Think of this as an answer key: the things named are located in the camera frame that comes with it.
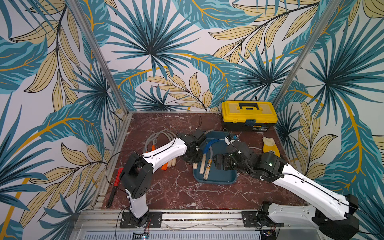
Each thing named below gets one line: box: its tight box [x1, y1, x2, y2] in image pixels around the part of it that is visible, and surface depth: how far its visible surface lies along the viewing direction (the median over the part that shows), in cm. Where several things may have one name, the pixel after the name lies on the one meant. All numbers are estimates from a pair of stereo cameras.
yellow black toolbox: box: [221, 100, 279, 132], surface depth 100 cm
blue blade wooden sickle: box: [199, 139, 221, 175], surface depth 92 cm
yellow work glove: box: [262, 137, 281, 158], surface depth 102 cm
